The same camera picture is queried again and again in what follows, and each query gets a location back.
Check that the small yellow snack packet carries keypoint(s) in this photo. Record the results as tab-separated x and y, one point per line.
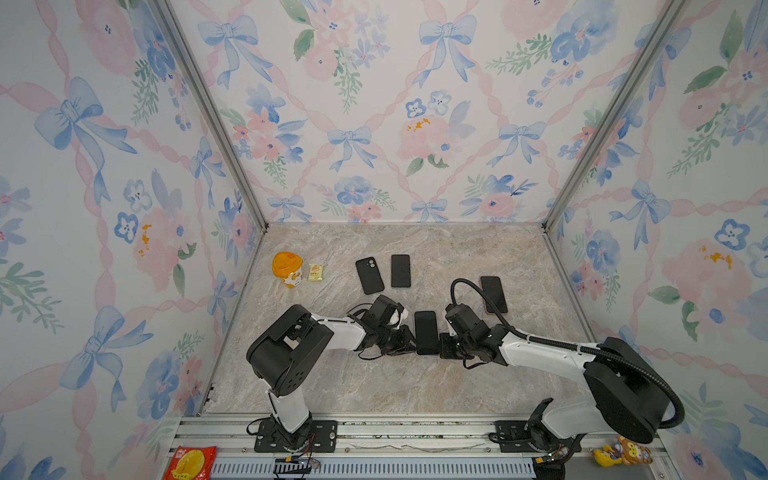
316	273

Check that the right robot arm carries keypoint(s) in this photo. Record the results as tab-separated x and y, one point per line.
624	395

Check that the black phone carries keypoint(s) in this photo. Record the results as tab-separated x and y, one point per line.
400	271
426	333

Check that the red chip bag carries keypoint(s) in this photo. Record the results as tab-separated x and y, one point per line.
191	463

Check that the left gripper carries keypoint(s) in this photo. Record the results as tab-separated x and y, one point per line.
405	346

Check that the black phone screen up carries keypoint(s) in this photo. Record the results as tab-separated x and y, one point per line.
493	289

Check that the black phone case with camera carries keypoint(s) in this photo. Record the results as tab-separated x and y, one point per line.
369	275

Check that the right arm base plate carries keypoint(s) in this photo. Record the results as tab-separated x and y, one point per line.
517	436

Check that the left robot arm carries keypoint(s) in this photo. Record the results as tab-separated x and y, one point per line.
283	356

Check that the yellow and brown plush toy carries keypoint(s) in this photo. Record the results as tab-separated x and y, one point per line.
622	452

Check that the orange lid yogurt cup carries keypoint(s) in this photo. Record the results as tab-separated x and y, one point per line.
287	267

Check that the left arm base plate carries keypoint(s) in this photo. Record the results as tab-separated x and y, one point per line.
314	436

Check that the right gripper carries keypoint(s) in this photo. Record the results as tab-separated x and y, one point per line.
443	347

